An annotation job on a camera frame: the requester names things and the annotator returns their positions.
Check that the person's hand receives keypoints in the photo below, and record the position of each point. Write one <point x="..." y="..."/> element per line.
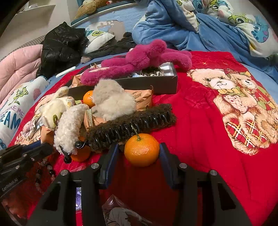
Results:
<point x="15" y="205"/>

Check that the blue monster print duvet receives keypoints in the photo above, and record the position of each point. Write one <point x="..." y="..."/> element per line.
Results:
<point x="210" y="26"/>

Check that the small monster print pillow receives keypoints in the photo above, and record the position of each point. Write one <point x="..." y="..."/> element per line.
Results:
<point x="97" y="39"/>

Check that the tangerine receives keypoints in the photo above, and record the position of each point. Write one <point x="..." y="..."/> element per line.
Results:
<point x="88" y="99"/>
<point x="142" y="150"/>

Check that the white monster scream pillow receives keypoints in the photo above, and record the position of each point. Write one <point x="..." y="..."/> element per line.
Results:
<point x="16" y="107"/>

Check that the magenta plush bear toy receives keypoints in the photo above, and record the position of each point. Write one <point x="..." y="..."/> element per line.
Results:
<point x="141" y="57"/>

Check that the blue bed headboard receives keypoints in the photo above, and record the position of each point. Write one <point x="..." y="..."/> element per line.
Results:
<point x="116" y="18"/>

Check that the round badge in sleeve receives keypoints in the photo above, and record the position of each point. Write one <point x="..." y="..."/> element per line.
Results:
<point x="116" y="213"/>

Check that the beige fluffy plush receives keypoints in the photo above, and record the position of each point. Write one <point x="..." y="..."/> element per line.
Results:
<point x="111" y="100"/>

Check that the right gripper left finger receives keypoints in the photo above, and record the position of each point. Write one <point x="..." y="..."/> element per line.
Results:
<point x="108" y="162"/>

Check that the white wall shelf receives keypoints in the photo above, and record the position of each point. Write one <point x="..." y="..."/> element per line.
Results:
<point x="34" y="11"/>

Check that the blue crochet scrunchie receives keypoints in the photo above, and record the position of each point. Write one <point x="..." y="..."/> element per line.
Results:
<point x="135" y="75"/>

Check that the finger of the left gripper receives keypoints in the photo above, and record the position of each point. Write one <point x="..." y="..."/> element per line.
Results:
<point x="32" y="145"/>

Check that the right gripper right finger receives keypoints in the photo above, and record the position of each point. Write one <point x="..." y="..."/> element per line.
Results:
<point x="171" y="166"/>

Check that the black puffer jacket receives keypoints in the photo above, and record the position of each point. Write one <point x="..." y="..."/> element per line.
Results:
<point x="62" y="49"/>

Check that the dark fuzzy hair claw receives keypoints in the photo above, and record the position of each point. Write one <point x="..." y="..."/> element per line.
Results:
<point x="121" y="129"/>

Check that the brown crochet scrunchie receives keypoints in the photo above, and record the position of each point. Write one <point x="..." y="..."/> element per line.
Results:
<point x="152" y="71"/>

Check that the red teddy bear blanket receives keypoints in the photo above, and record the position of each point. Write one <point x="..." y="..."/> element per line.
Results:
<point x="201" y="139"/>

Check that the cream plush rabbit toy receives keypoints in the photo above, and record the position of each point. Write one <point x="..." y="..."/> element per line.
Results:
<point x="52" y="111"/>

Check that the black shallow box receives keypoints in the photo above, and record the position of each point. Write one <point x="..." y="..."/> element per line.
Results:
<point x="166" y="84"/>

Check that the dark grey garment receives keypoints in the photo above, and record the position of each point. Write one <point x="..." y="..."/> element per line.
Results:
<point x="111" y="48"/>

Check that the pink quilted comforter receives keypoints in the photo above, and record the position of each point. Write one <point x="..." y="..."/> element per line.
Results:
<point x="19" y="67"/>

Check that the white fuzzy hair clip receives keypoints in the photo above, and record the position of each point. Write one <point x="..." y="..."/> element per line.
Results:
<point x="68" y="130"/>

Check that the brown plush dog toy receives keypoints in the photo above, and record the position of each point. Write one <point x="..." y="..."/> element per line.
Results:
<point x="90" y="6"/>

